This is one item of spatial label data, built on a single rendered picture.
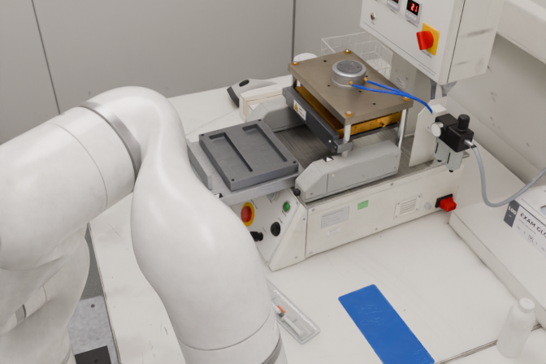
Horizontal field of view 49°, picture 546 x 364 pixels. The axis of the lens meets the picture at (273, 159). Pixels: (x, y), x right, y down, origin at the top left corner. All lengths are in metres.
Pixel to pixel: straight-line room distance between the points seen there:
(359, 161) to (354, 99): 0.14
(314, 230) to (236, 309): 0.91
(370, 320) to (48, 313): 0.68
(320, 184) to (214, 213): 0.85
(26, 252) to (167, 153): 0.14
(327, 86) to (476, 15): 0.35
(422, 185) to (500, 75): 0.48
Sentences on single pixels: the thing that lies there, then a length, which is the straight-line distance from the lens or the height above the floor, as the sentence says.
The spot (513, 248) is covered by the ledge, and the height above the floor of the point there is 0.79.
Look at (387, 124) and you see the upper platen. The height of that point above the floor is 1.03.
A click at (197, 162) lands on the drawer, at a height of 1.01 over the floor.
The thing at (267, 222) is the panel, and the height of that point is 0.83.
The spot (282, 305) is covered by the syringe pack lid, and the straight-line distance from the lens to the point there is 1.34.
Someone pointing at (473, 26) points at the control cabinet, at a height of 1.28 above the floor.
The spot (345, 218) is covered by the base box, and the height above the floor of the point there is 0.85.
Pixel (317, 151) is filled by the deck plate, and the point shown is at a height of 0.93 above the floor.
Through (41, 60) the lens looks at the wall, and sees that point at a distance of 2.88.
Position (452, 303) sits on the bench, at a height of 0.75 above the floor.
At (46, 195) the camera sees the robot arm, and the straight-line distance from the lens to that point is 0.53.
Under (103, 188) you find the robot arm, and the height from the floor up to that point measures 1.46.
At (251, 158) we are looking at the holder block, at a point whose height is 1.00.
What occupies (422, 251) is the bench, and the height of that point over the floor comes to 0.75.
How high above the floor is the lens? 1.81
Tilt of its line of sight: 37 degrees down
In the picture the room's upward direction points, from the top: 1 degrees clockwise
